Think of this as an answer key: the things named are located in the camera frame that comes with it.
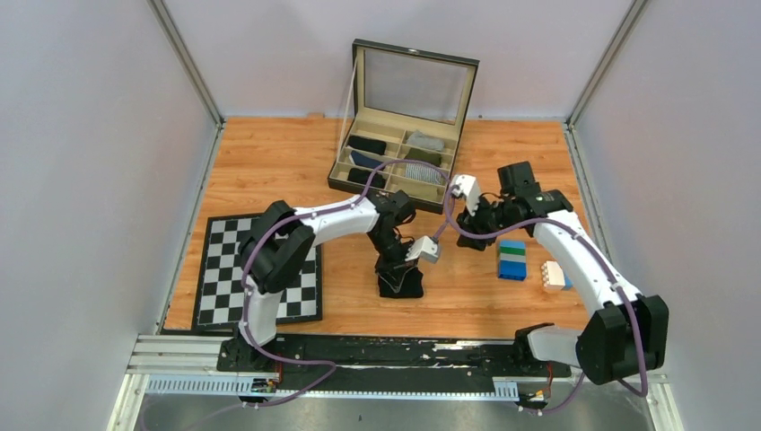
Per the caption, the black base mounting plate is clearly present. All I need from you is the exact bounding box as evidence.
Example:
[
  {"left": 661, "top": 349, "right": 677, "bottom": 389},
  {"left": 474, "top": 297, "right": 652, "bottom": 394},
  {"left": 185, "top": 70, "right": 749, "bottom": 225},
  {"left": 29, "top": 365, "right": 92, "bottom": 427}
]
[{"left": 216, "top": 334, "right": 572, "bottom": 393}]

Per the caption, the blue green brick stack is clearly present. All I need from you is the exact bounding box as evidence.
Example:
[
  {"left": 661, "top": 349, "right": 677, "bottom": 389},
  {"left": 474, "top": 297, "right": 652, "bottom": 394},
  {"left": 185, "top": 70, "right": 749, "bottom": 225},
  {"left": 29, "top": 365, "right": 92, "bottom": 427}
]
[{"left": 497, "top": 240, "right": 528, "bottom": 281}]

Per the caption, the purple cable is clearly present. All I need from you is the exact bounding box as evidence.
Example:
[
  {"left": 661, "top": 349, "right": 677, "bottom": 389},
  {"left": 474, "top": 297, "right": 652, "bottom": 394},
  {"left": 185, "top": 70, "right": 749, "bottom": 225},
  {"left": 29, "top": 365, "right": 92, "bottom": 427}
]
[
  {"left": 140, "top": 159, "right": 454, "bottom": 429},
  {"left": 442, "top": 184, "right": 651, "bottom": 416}
]

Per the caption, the black rolled cloth bottom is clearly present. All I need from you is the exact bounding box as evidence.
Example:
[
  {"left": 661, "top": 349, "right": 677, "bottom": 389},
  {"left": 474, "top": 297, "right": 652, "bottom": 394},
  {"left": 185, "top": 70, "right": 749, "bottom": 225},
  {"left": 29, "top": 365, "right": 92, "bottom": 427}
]
[{"left": 347, "top": 168, "right": 387, "bottom": 189}]

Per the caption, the striped rolled cloth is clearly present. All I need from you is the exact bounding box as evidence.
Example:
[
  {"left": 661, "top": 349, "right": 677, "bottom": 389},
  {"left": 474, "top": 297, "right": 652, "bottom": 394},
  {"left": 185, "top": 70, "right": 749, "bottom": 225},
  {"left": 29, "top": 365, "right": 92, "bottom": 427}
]
[{"left": 405, "top": 163, "right": 443, "bottom": 185}]

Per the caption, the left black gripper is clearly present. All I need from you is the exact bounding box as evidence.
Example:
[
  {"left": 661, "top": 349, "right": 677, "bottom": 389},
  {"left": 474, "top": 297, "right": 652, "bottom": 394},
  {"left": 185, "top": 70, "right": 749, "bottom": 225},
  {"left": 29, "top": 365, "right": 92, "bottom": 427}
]
[{"left": 370, "top": 231, "right": 422, "bottom": 294}]

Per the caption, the white blue brick block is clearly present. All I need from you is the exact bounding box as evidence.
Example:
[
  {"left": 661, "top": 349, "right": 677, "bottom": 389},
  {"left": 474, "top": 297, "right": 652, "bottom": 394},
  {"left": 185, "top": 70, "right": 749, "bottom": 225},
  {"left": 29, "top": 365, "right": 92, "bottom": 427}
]
[{"left": 540, "top": 260, "right": 573, "bottom": 291}]

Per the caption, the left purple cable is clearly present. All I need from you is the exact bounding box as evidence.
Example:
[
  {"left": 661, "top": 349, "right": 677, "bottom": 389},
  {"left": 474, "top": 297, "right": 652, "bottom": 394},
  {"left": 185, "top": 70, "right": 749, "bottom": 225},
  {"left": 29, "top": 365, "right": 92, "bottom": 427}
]
[{"left": 140, "top": 159, "right": 454, "bottom": 429}]

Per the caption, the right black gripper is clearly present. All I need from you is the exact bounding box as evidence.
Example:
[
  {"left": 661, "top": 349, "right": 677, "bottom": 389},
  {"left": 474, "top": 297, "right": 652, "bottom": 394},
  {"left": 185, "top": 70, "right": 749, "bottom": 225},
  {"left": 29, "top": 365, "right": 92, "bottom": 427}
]
[{"left": 454, "top": 194, "right": 516, "bottom": 251}]

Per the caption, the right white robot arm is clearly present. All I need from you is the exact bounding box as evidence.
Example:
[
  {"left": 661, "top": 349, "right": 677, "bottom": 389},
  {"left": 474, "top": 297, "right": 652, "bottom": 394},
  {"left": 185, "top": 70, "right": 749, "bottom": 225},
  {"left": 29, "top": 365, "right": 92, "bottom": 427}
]
[{"left": 447, "top": 162, "right": 669, "bottom": 385}]

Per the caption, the olive green rolled cloth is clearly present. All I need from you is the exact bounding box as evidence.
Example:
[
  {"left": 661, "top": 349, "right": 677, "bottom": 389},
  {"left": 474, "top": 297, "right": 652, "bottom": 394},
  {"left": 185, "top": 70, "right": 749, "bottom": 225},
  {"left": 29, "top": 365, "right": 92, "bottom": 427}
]
[{"left": 405, "top": 147, "right": 442, "bottom": 167}]

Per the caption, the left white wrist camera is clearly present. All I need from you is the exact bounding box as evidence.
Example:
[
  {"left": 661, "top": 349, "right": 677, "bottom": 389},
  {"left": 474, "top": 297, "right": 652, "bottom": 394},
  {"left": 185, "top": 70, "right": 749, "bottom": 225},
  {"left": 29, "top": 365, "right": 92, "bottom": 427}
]
[{"left": 406, "top": 235, "right": 441, "bottom": 264}]

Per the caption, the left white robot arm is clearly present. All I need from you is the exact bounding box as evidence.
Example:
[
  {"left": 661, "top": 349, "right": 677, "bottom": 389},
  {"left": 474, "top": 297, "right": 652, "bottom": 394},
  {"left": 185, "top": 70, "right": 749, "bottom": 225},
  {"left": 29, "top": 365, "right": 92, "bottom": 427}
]
[{"left": 217, "top": 191, "right": 424, "bottom": 372}]

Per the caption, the navy rolled cloth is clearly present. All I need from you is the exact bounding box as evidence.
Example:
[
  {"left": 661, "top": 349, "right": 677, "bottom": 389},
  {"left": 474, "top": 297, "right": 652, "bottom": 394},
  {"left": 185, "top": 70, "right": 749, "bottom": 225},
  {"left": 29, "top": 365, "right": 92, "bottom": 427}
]
[{"left": 348, "top": 151, "right": 385, "bottom": 171}]

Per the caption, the black rolled cloth top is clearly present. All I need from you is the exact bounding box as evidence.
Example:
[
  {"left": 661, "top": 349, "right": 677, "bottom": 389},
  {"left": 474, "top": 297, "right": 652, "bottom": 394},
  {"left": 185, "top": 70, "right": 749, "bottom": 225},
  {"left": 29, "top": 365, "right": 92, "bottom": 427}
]
[{"left": 346, "top": 135, "right": 387, "bottom": 155}]

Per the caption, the black white checkerboard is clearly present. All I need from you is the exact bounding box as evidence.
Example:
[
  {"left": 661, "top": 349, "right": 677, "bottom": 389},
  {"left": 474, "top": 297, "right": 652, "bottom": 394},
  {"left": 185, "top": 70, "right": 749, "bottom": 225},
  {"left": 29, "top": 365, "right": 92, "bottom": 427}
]
[{"left": 191, "top": 214, "right": 323, "bottom": 332}]

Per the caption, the black compartment storage box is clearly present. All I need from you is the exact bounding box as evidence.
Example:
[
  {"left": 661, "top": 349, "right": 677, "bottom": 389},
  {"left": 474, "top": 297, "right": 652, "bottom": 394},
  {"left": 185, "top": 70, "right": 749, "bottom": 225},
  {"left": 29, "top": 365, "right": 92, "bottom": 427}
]
[{"left": 328, "top": 39, "right": 480, "bottom": 214}]

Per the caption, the aluminium frame rail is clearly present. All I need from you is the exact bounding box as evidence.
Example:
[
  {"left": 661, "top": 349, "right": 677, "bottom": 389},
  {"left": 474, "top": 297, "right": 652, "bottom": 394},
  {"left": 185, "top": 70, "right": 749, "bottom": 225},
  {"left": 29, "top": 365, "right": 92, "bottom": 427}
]
[{"left": 108, "top": 334, "right": 684, "bottom": 430}]

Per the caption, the black rolled cloth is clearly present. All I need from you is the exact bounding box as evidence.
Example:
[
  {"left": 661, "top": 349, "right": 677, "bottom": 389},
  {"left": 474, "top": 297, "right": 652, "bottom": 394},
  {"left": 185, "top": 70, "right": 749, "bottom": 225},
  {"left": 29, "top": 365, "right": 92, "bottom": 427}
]
[
  {"left": 346, "top": 135, "right": 387, "bottom": 155},
  {"left": 347, "top": 168, "right": 387, "bottom": 189}
]

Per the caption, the black underwear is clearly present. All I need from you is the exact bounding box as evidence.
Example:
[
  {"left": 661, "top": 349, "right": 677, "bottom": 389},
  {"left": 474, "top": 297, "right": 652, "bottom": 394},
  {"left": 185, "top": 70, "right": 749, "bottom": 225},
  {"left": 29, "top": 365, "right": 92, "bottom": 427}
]
[{"left": 378, "top": 268, "right": 424, "bottom": 299}]

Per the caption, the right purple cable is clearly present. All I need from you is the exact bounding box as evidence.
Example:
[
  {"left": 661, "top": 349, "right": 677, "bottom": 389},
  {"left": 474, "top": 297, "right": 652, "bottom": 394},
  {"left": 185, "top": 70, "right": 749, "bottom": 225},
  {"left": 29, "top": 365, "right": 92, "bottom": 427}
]
[{"left": 442, "top": 184, "right": 651, "bottom": 416}]

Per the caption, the grey rolled cloth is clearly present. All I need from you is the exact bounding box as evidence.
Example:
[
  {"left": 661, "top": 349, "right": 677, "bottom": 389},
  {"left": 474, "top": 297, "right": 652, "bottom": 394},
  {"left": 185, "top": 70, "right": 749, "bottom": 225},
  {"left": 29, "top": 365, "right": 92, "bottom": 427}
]
[{"left": 406, "top": 130, "right": 445, "bottom": 153}]

